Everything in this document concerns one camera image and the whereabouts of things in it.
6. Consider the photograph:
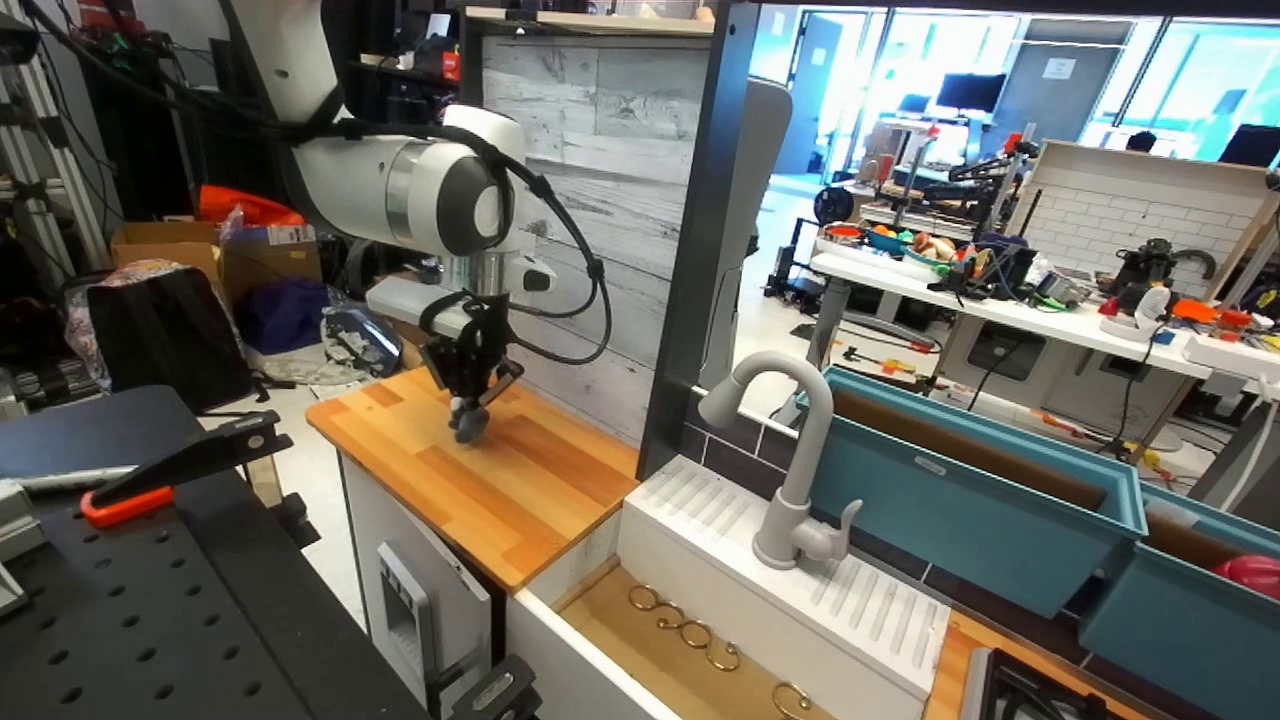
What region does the wooden play kitchen counter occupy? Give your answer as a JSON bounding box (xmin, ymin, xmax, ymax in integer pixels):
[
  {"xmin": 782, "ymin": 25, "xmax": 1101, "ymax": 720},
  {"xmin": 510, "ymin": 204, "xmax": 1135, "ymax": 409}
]
[{"xmin": 308, "ymin": 366, "xmax": 634, "ymax": 592}]

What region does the white toy sink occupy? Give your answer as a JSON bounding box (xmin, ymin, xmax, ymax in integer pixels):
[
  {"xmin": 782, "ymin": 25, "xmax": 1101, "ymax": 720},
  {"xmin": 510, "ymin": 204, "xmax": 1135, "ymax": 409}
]
[{"xmin": 507, "ymin": 461, "xmax": 952, "ymax": 720}]

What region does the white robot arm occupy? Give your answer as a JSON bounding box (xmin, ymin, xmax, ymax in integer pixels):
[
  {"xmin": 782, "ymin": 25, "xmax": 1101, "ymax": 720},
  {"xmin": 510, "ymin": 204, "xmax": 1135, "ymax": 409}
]
[{"xmin": 220, "ymin": 0, "xmax": 546, "ymax": 409}]

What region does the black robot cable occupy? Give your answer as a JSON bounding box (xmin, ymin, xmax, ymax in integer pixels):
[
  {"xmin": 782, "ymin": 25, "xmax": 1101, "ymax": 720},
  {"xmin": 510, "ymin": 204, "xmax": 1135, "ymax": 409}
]
[{"xmin": 435, "ymin": 118, "xmax": 621, "ymax": 371}]

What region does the grey toy faucet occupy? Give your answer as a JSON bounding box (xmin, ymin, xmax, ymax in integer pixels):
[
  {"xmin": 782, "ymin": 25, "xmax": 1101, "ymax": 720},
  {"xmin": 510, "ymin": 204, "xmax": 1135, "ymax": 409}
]
[{"xmin": 696, "ymin": 350, "xmax": 858, "ymax": 574}]

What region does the left orange black clamp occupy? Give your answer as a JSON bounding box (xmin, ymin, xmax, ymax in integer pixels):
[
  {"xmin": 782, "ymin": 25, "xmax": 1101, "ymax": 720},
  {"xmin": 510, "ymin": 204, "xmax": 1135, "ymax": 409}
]
[{"xmin": 75, "ymin": 413, "xmax": 288, "ymax": 533}]

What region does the black perforated breadboard plate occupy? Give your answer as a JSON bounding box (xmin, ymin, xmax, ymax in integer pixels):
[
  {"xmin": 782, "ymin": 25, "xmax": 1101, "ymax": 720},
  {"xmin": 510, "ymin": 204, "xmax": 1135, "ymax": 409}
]
[{"xmin": 0, "ymin": 476, "xmax": 427, "ymax": 720}]

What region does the grey plush toy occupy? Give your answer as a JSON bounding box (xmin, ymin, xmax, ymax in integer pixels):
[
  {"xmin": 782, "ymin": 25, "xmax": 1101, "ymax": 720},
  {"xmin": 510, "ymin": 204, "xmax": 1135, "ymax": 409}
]
[{"xmin": 448, "ymin": 401, "xmax": 488, "ymax": 445}]

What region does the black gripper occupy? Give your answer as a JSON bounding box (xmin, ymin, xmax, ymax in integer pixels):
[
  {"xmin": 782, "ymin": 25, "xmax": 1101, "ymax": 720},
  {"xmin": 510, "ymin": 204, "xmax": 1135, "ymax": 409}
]
[{"xmin": 420, "ymin": 291, "xmax": 523, "ymax": 409}]

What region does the white cluttered workbench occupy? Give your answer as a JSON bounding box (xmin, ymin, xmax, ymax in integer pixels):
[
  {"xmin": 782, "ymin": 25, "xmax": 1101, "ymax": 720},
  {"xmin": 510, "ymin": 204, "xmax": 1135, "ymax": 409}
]
[{"xmin": 808, "ymin": 240, "xmax": 1280, "ymax": 386}]

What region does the teal storage bin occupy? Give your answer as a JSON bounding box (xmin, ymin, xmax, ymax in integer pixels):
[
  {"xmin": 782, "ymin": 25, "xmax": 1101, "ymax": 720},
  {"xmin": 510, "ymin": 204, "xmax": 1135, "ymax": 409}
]
[{"xmin": 813, "ymin": 366, "xmax": 1148, "ymax": 618}]

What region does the cardboard box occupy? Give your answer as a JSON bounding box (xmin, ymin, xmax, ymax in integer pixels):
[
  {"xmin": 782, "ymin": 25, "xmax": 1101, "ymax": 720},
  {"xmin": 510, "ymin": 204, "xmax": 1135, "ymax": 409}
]
[{"xmin": 108, "ymin": 218, "xmax": 325, "ymax": 302}]

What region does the black chair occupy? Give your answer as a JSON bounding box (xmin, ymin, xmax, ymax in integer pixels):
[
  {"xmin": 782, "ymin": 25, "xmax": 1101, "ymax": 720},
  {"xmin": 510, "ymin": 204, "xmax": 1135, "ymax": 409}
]
[{"xmin": 89, "ymin": 267, "xmax": 254, "ymax": 413}]

